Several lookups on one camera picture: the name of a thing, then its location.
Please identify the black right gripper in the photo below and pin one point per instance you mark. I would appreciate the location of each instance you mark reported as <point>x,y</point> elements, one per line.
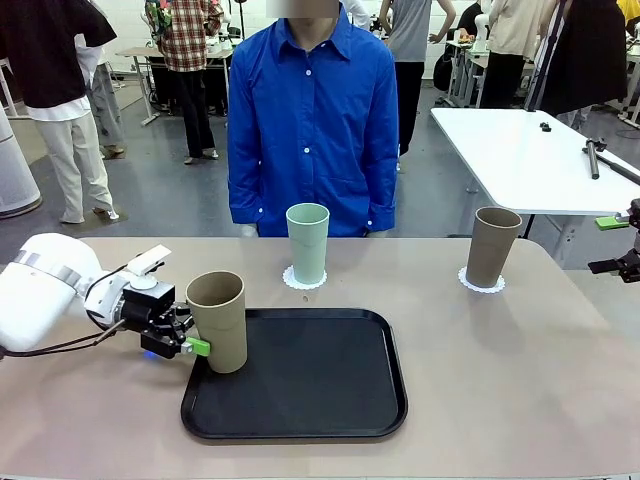
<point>636,212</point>

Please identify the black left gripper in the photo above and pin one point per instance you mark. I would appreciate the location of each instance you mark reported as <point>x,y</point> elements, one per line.
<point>147,302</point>

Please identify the light tan cup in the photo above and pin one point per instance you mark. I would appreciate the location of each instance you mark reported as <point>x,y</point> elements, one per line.
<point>222,335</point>

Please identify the white scalloped paper coaster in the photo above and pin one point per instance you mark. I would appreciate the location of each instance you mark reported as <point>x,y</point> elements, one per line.
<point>495,288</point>
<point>290,281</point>

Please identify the dark brown cup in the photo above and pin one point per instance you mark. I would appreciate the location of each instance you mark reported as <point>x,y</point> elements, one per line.
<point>492,250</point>

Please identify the mint green cup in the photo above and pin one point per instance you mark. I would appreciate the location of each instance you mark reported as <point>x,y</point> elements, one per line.
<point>307,250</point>

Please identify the person left forearm blue sleeve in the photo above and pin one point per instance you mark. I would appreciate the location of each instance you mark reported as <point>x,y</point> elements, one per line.
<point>382,190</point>

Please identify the person right forearm blue sleeve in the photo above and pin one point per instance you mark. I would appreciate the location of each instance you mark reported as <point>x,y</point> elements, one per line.
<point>245,190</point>

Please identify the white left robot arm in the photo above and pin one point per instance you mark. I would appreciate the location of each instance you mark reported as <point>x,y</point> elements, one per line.
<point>40,290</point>

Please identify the long black bar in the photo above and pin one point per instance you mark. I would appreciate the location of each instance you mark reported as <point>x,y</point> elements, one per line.
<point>622,169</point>

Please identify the short black rod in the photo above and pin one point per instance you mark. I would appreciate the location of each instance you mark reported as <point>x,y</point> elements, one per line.
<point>595,162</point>

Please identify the small black clamp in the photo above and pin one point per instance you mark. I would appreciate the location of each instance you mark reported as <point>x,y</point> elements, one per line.
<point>545,126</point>

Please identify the black plastic tray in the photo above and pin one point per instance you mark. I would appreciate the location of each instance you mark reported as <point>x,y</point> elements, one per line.
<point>325,390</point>

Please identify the white folding table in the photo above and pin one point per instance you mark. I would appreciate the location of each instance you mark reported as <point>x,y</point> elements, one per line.
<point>500,145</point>

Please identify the grey tripod pole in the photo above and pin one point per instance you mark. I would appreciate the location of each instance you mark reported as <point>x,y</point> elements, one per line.
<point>547,40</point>

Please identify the white cylindrical appliance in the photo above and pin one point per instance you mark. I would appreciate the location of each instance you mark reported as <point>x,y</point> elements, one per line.
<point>15,175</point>

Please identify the person in grey trousers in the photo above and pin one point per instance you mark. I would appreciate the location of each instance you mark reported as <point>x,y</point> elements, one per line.
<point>107,110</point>

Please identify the person in blue shirt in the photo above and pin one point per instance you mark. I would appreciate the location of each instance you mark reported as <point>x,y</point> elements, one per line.
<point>310,125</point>

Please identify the grey metal desk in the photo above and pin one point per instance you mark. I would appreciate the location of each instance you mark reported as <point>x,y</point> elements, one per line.
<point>470,55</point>

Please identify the person in beige top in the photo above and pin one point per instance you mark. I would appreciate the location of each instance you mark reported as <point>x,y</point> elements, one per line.
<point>515,25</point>

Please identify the black backpack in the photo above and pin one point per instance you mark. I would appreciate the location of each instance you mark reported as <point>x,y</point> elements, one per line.
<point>442,70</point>

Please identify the small white robot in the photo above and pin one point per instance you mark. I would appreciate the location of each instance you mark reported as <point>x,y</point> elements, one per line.
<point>482,25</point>

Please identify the wooden top desk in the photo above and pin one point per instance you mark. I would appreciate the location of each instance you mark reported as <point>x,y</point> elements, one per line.
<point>137,51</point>

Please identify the person in plaid shirt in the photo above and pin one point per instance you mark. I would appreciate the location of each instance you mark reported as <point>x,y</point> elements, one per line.
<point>185,35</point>

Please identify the person grey shirt black trousers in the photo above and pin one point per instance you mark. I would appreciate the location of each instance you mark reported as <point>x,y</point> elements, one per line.
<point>410,30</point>

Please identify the person dark top white trousers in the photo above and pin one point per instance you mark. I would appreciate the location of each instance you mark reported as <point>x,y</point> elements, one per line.
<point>45,50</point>

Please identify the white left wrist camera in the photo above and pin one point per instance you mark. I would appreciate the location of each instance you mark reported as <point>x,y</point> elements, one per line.
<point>147,262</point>

